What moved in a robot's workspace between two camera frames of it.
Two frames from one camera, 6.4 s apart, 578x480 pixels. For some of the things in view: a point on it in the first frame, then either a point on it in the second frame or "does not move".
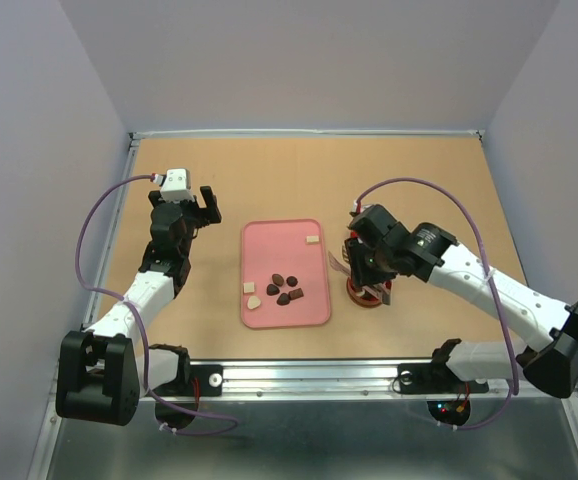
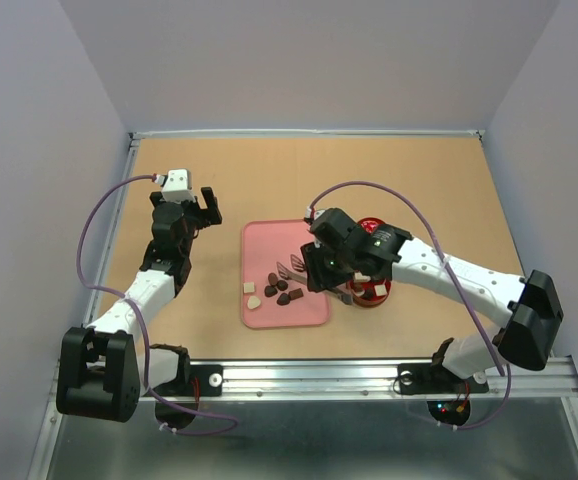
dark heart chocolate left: x=272 y=290 does not move
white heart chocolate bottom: x=253 y=302 does not move
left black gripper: x=203 y=215 does not move
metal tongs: x=378 y=290 -> x=297 y=272
